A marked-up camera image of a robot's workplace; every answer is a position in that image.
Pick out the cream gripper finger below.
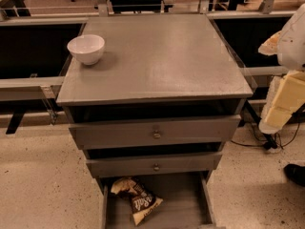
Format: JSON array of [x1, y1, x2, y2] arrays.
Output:
[[258, 31, 281, 55], [258, 71, 305, 135]]

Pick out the brown chip bag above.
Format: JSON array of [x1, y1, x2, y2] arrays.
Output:
[[111, 177, 163, 225]]

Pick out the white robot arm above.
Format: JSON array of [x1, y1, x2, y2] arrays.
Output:
[[258, 5, 305, 134]]

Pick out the grey top drawer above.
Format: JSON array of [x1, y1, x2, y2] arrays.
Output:
[[70, 114, 241, 150]]

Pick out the grey drawer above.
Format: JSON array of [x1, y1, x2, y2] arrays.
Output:
[[70, 114, 241, 150], [87, 153, 222, 178], [101, 173, 226, 229]]

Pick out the grey middle drawer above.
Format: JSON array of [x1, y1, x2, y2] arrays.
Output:
[[87, 153, 222, 178]]

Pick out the grey wooden drawer cabinet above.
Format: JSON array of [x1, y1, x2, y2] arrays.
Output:
[[56, 13, 254, 179]]

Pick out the brass top drawer knob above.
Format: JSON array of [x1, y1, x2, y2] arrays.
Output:
[[152, 131, 161, 139]]

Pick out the brass drawer knob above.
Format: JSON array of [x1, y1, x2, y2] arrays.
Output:
[[153, 163, 160, 172], [152, 131, 161, 139]]

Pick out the grey bottom drawer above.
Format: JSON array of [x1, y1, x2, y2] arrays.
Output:
[[101, 173, 226, 229]]

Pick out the brass middle drawer knob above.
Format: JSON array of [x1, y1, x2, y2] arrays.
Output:
[[153, 163, 160, 172]]

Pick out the black table leg right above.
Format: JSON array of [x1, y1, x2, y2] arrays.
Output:
[[244, 101, 277, 150]]

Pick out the black table leg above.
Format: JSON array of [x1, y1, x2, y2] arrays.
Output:
[[244, 101, 277, 150], [6, 112, 24, 135]]

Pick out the black shoe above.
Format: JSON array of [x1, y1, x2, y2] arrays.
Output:
[[284, 164, 305, 187]]

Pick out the white ceramic bowl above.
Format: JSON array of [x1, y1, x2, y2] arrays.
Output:
[[67, 34, 105, 65]]

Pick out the black table leg left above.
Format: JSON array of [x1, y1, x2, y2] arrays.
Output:
[[6, 112, 24, 135]]

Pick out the black floor cables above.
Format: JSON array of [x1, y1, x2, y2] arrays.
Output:
[[230, 112, 302, 151]]

